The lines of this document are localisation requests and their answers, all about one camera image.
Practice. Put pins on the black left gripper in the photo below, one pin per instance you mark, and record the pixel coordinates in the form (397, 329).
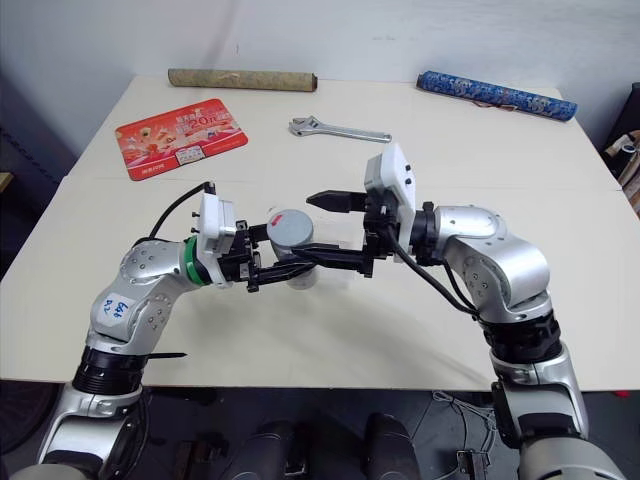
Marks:
(240, 260)

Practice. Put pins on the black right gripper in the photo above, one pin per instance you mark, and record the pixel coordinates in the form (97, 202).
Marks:
(378, 235)

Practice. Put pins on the grey jar lid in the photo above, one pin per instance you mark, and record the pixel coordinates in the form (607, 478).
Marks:
(290, 227)

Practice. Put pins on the clear plastic jar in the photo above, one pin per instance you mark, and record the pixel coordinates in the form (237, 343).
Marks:
(302, 282)

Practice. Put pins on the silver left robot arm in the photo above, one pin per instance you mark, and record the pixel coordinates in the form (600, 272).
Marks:
(145, 280)

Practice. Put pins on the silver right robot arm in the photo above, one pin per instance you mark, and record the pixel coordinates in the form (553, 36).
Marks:
(505, 255)

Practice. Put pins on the silver adjustable wrench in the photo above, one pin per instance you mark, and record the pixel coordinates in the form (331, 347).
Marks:
(335, 130)

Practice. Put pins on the red printed mouse pad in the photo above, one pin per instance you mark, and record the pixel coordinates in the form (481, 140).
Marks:
(182, 137)

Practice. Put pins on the black zip tie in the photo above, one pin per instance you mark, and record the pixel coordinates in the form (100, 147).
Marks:
(167, 357)

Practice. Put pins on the brown patterned roll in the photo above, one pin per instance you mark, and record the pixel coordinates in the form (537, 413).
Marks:
(242, 80)

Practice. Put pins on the dark rounded shape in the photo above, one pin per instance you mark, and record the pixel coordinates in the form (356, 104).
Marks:
(390, 445)
(280, 450)

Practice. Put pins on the blue patterned roll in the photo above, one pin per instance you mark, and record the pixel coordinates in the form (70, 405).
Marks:
(497, 96)

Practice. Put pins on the stacked cardboard and papers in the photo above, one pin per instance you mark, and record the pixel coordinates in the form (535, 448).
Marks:
(627, 170)

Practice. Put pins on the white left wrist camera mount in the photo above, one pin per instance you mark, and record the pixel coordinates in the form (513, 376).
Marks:
(216, 220)

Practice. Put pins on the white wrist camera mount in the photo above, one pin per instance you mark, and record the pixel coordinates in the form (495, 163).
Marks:
(392, 170)
(216, 220)

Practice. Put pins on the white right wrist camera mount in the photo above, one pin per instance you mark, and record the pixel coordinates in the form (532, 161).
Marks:
(392, 170)

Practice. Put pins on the small black bracket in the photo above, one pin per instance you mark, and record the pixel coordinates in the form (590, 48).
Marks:
(472, 462)

